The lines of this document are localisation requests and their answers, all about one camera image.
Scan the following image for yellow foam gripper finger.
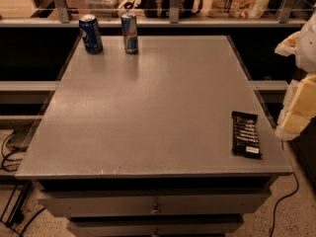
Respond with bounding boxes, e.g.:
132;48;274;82
276;75;316;141

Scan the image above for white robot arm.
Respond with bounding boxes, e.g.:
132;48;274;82
275;15;316;141

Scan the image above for upper grey drawer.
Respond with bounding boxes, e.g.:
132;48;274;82
39;189;271;217

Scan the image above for grey drawer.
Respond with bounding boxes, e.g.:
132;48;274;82
67;215;244;237
39;189;271;217

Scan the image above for printed snack bag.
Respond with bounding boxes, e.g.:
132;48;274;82
207;0;270;19

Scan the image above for grey drawer cabinet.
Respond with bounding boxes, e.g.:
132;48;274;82
17;36;291;222

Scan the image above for black backpack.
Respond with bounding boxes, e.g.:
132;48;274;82
139;0;203;18

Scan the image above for blue red bull can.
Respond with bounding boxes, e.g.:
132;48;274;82
120;12;138;54

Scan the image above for lower grey drawer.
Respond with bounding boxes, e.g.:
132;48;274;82
67;215;244;237

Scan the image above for blue pepsi can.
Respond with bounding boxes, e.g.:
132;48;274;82
79;14;103;54

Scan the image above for grey metal railing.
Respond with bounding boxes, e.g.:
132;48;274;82
0;0;315;28

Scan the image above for black metal stand left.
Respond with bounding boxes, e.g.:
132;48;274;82
0;181;32;228

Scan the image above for black floor cable right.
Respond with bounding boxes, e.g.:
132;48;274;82
268;172;300;237

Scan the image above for black cables left floor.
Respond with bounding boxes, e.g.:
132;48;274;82
0;123;36;173

